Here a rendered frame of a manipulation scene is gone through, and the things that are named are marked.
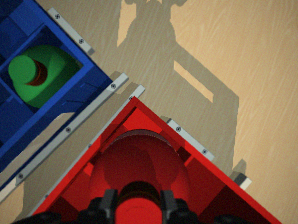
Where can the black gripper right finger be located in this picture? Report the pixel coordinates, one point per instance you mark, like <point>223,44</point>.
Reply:
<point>182,214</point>

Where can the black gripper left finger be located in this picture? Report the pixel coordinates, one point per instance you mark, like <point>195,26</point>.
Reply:
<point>104,209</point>

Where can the red plastic crate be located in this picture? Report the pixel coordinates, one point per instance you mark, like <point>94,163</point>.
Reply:
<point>212,192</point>

